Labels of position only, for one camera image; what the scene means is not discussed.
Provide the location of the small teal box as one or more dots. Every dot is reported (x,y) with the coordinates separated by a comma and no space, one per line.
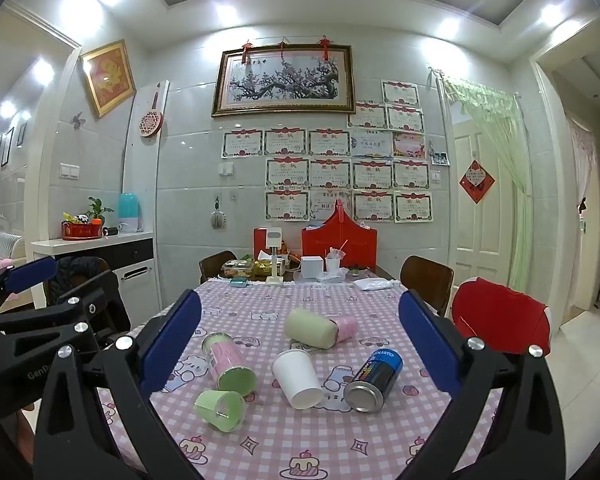
(239,282)

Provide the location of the red fruit basket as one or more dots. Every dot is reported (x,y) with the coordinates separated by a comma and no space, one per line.
(81,231)

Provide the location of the red diamond paper decoration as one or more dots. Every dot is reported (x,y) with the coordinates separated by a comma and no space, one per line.
(476,181)

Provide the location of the round pink hanging ornament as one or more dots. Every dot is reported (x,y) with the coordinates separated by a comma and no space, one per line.
(151,121)

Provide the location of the person's left forearm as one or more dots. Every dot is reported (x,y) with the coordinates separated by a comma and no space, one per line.
(22,440)

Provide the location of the white plastic bag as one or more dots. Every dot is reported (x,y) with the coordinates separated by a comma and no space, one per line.
(377,284)

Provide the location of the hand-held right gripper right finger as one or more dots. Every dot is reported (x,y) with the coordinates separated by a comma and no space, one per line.
(430,345)

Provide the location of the red box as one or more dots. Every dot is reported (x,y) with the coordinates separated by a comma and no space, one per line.
(259,242)

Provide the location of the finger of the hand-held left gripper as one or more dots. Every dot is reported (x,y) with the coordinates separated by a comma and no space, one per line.
(30,273)
(97,305)

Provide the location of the white panel door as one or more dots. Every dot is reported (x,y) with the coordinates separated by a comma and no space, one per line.
(472,220)

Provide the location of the teal humidifier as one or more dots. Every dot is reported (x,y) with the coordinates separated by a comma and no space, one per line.
(130,212)

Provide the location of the blue metal can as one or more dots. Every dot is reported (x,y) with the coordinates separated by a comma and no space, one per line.
(377,375)

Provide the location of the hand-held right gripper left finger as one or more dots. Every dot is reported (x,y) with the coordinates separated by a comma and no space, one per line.
(172,345)

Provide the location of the double wall switch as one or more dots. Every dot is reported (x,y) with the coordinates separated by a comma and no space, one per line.
(70,171)

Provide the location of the white paper cup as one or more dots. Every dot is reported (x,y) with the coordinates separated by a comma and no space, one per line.
(295,375)

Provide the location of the brown wooden chair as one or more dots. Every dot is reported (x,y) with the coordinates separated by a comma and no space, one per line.
(427,280)
(217,265)

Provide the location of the pink curtain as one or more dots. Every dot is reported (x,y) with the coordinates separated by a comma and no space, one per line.
(580,175)

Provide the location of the small potted plant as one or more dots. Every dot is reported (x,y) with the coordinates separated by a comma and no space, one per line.
(96,209)

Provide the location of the red handbag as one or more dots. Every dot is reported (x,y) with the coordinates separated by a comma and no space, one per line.
(339,242)

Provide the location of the white square box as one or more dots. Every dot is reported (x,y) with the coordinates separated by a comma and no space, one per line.
(311,267)

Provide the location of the gold framed red picture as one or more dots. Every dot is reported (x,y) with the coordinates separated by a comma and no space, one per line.
(107,77)

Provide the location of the white cup with straws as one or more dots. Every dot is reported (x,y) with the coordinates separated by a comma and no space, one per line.
(332,264)

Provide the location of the pale green cup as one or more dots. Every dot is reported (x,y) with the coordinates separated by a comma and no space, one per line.
(307,327)

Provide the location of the white counter cabinet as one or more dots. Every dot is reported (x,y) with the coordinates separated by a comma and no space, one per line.
(135,270)

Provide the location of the group of wall certificates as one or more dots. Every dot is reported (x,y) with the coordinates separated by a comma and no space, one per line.
(330,175)

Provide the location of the clear food container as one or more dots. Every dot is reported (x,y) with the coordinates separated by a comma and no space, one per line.
(237,268)

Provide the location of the red chair cover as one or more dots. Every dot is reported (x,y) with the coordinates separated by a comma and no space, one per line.
(500,320)

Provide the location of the framed plum blossom painting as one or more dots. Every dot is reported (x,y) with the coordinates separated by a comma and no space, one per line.
(282,80)

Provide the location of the dark jacket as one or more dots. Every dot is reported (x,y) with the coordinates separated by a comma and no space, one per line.
(77,267)

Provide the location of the pink checked tablecloth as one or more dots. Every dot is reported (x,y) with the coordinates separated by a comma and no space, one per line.
(280,440)

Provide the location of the green sheer curtain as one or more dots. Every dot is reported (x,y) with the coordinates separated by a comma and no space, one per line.
(500,160)

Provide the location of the pink and green cup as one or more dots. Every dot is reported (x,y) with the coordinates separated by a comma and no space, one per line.
(227,360)

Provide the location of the grey hanging wall hook item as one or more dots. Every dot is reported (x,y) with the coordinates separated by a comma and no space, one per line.
(216,219)

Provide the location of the small green plastic cup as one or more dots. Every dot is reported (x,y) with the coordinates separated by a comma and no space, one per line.
(215,405)

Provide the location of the white desk stand device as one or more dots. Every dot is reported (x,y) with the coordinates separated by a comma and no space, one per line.
(275,260)

